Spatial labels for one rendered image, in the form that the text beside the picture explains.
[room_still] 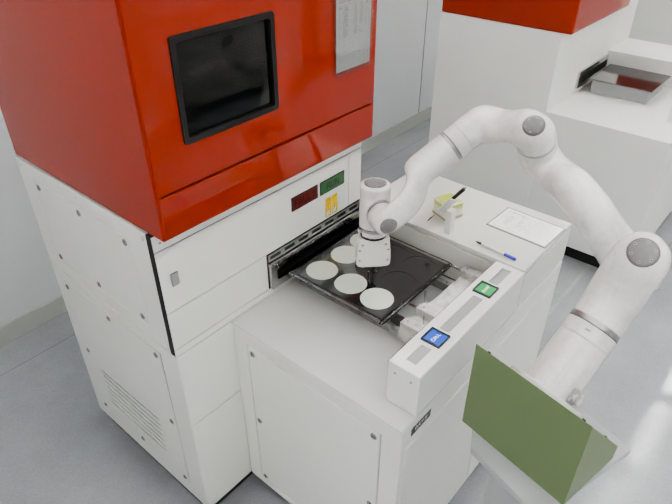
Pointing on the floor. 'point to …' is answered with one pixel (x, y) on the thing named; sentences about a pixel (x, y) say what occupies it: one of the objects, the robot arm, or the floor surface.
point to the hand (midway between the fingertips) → (371, 275)
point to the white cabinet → (368, 425)
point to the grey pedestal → (518, 481)
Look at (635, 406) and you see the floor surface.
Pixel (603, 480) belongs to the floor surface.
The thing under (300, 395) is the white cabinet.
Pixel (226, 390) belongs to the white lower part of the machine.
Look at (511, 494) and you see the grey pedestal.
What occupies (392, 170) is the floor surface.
